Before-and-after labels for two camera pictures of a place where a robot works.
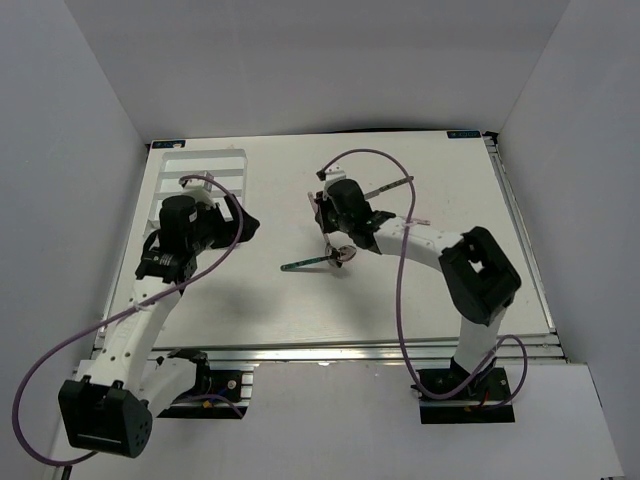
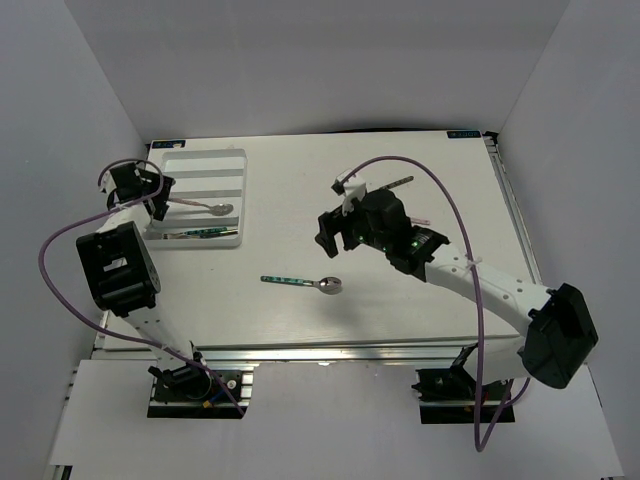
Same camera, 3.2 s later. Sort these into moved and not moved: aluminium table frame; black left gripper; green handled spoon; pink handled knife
Moved: green handled spoon; black left gripper
Not moved: pink handled knife; aluminium table frame
